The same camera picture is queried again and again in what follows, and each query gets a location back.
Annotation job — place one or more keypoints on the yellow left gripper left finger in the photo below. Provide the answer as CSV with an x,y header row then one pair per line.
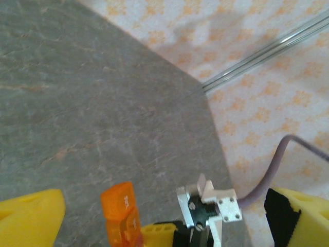
x,y
28,218

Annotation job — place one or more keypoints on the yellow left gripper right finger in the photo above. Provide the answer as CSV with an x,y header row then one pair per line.
x,y
308,221

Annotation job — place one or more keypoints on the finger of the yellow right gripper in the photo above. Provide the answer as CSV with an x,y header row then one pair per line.
x,y
158,238

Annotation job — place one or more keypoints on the orange and pink pill organizer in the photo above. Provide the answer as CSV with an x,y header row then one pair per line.
x,y
118,203

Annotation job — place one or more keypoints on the aluminium frame post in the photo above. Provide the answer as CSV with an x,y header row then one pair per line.
x,y
257,55

